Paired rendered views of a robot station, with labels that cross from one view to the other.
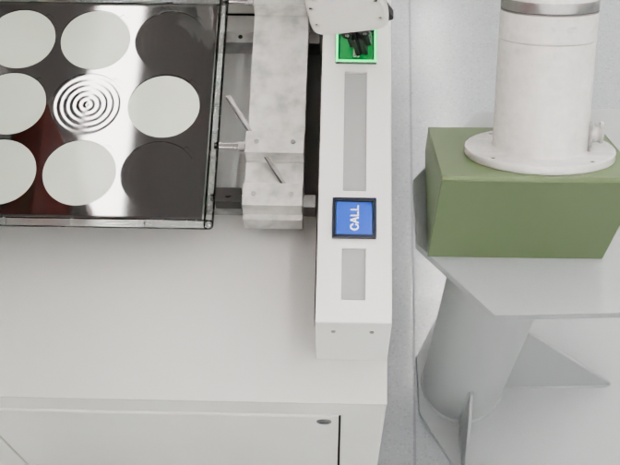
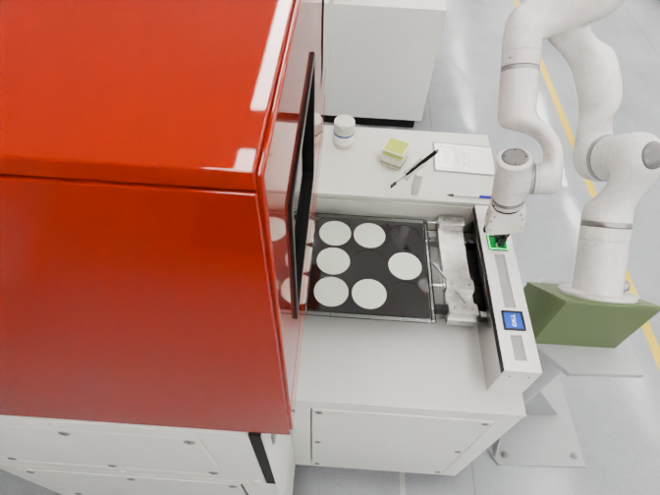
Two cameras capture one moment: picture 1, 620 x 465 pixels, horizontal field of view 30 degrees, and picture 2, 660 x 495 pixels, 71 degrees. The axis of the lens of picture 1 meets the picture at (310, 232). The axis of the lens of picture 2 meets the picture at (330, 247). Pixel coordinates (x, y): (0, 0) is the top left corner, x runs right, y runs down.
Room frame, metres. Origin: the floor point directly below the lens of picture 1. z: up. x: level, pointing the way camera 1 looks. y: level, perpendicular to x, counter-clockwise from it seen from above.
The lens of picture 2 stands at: (0.06, 0.46, 2.02)
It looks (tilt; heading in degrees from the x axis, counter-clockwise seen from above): 53 degrees down; 358
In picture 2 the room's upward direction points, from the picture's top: 3 degrees clockwise
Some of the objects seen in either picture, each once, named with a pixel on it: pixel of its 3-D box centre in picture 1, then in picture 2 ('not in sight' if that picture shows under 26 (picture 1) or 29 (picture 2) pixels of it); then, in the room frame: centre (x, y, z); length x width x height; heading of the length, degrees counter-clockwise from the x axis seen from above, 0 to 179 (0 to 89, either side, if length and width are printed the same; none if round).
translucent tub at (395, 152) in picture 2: not in sight; (395, 153); (1.23, 0.21, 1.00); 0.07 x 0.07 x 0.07; 63
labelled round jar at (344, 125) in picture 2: not in sight; (344, 132); (1.32, 0.38, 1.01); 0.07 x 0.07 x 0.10
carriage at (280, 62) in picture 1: (278, 109); (454, 270); (0.86, 0.04, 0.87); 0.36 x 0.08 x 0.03; 176
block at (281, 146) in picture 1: (275, 146); (459, 286); (0.78, 0.04, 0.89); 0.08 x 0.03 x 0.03; 86
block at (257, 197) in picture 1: (272, 198); (462, 310); (0.70, 0.05, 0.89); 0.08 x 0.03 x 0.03; 86
